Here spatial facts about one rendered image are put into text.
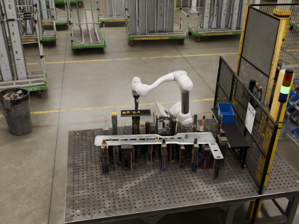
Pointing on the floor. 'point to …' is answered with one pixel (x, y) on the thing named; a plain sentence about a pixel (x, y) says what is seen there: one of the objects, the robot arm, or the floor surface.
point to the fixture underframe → (289, 215)
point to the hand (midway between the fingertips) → (136, 109)
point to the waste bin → (16, 110)
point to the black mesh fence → (245, 126)
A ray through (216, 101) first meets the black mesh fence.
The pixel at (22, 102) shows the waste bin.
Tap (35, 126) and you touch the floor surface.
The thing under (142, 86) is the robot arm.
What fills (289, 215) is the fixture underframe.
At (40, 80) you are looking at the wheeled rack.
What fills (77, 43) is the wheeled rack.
